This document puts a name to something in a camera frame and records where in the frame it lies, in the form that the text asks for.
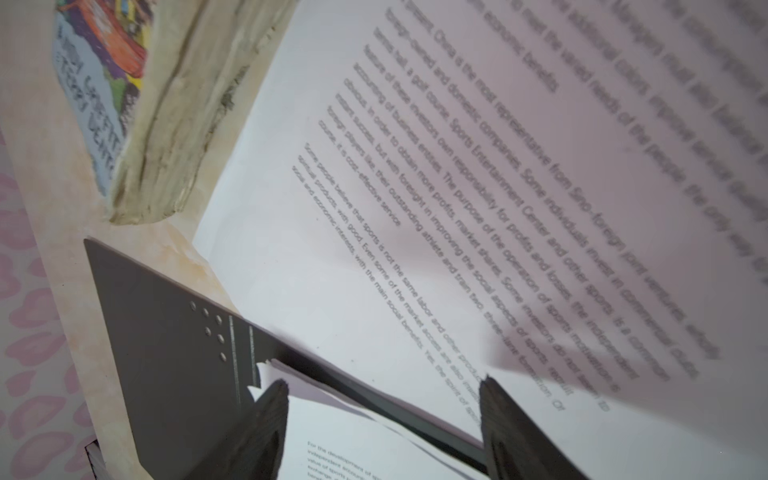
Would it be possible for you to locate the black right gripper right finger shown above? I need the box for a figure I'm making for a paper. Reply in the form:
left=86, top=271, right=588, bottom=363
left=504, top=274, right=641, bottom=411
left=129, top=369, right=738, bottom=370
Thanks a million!
left=479, top=376, right=587, bottom=480

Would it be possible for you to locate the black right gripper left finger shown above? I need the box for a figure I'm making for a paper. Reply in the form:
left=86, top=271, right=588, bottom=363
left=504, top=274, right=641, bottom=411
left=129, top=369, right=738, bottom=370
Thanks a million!
left=185, top=380, right=289, bottom=480

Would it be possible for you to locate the printed paper sheet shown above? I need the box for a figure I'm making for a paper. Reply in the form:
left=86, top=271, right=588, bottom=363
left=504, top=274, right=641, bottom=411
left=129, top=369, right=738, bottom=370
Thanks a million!
left=249, top=360, right=487, bottom=480
left=194, top=1, right=767, bottom=479

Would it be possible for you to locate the white and black folder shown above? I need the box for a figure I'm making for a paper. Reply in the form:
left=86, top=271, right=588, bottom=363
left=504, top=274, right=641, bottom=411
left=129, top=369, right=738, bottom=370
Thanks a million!
left=84, top=238, right=486, bottom=479

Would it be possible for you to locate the colourful paperback book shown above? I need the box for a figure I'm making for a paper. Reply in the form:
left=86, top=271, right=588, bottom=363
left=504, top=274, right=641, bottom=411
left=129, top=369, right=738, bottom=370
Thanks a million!
left=53, top=0, right=292, bottom=225

